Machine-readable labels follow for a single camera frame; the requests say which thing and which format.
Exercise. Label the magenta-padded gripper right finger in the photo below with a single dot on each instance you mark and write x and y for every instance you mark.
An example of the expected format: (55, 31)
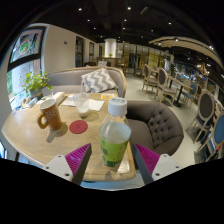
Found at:
(148, 158)

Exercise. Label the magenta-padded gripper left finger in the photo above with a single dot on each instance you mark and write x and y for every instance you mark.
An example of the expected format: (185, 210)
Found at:
(76, 160)

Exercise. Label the green-labelled clear drink bottle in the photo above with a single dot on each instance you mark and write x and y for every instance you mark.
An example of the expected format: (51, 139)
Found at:
(115, 140)

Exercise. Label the flat round red coaster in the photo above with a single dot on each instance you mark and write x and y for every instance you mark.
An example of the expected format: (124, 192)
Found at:
(78, 127)

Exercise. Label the grey tufted armchair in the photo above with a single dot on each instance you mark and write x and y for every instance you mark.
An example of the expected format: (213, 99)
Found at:
(163, 126)

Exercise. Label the brown mug white inside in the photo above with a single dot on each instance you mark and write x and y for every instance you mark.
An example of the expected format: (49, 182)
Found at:
(51, 115)

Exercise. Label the clear glass with straw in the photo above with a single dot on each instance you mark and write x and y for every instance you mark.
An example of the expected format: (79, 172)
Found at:
(82, 105)

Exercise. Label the white paper sheet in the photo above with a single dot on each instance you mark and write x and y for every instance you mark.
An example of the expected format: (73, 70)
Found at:
(96, 105)

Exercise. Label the curved grey sofa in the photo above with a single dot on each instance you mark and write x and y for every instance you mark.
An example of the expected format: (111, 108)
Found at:
(65, 78)

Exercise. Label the grey white zigzag cushion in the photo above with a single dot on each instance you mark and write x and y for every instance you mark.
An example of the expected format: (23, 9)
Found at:
(99, 80)

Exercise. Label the green potted plant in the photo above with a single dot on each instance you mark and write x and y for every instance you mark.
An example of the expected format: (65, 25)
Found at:
(36, 81)

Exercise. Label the group of ceiling lights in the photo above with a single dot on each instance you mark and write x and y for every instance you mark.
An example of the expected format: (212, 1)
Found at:
(129, 8)

